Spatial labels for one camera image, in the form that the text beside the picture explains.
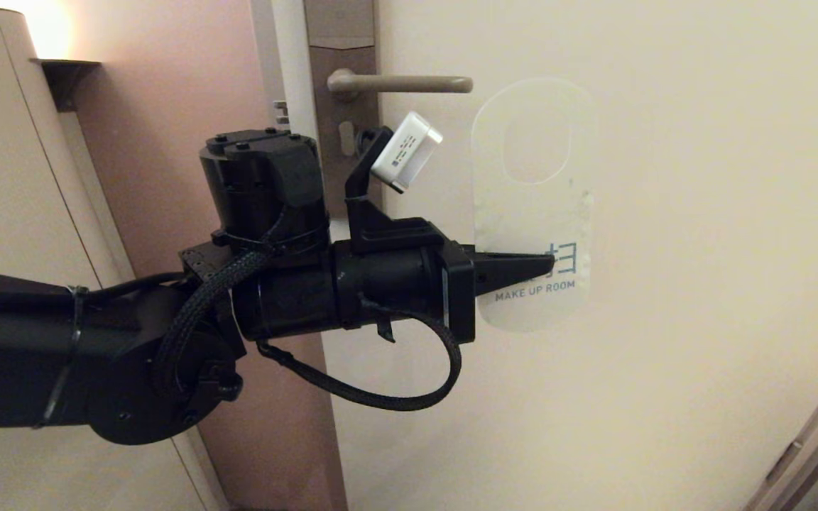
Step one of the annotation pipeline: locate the black cable tie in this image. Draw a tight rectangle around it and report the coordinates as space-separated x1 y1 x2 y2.
34 285 90 430

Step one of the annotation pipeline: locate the brown metal lock plate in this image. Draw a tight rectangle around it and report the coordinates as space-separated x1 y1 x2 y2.
304 0 381 221

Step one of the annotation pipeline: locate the thick black braided cable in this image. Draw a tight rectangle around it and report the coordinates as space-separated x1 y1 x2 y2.
152 248 275 398

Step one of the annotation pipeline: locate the short black camera cable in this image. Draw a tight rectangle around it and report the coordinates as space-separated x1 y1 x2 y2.
355 126 396 164

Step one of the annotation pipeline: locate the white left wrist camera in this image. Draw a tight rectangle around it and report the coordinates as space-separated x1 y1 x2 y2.
371 111 444 194

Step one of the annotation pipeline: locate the dark wall lamp shelf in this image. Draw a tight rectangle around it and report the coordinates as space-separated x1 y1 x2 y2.
29 59 101 112

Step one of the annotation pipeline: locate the beige curved wall panel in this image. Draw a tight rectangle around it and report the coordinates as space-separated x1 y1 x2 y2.
0 4 229 511

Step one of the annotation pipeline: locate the blue and white door hanger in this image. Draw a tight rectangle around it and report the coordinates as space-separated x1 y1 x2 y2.
471 78 598 333

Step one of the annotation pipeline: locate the beige metal door handle lever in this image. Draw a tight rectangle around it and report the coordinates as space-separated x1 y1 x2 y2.
327 68 474 99

